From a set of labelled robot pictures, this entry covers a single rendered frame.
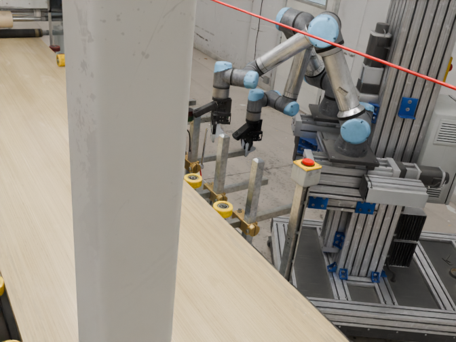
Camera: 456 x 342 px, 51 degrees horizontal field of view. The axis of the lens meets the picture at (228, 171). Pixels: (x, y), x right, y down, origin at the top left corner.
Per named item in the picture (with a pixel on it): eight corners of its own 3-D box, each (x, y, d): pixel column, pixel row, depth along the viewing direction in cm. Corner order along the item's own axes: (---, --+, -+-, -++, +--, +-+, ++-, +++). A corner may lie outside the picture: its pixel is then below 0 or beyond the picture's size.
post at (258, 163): (244, 254, 209) (260, 155, 187) (249, 259, 207) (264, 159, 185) (237, 257, 208) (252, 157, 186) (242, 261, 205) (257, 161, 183)
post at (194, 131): (190, 195, 245) (197, 106, 223) (193, 199, 242) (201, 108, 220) (184, 197, 243) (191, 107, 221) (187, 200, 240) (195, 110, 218)
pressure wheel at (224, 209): (212, 221, 201) (215, 197, 196) (231, 224, 200) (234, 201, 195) (208, 232, 194) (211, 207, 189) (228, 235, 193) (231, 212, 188)
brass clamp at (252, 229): (241, 218, 209) (243, 207, 206) (260, 235, 199) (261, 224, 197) (230, 221, 206) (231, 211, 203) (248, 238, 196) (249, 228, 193)
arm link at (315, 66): (326, 95, 266) (290, 24, 225) (305, 87, 275) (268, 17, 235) (338, 79, 267) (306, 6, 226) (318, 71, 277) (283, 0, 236)
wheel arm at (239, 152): (241, 154, 256) (242, 146, 254) (245, 157, 254) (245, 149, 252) (167, 167, 234) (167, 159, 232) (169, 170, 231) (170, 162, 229)
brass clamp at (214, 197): (212, 190, 227) (214, 181, 224) (228, 204, 217) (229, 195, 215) (201, 193, 224) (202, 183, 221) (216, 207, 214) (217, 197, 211)
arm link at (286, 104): (331, 18, 225) (300, 118, 242) (313, 13, 232) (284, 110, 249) (315, 14, 217) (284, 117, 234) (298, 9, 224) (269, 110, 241)
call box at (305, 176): (305, 177, 169) (309, 157, 166) (317, 186, 164) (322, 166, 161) (289, 180, 166) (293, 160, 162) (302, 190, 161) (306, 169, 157)
